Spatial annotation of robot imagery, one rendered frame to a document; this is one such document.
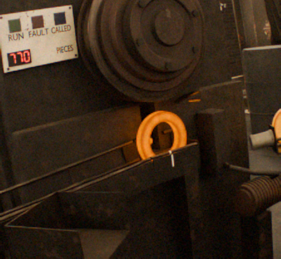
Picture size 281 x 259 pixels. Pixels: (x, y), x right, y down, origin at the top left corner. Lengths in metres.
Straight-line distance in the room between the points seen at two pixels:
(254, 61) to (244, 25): 1.81
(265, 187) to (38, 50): 0.92
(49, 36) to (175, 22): 0.40
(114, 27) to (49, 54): 0.23
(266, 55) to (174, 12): 2.73
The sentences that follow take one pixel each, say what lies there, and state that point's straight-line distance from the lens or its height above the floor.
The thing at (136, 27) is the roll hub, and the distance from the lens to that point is 1.43.
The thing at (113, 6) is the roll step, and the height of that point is 1.20.
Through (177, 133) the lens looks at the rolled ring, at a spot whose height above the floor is 0.76.
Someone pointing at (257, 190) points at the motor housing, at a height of 0.51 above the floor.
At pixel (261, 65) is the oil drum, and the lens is 4.21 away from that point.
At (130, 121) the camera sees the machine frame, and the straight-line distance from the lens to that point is 1.62.
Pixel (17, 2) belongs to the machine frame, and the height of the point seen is 1.27.
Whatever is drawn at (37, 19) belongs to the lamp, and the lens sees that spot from 1.51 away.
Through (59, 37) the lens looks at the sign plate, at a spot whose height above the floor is 1.14.
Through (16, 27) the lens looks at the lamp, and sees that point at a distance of 1.48.
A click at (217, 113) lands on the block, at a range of 1.73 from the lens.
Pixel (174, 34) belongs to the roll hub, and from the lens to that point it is 1.50.
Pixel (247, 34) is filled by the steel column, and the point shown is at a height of 0.99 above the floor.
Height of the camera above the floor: 1.09
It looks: 10 degrees down
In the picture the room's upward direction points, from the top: 8 degrees counter-clockwise
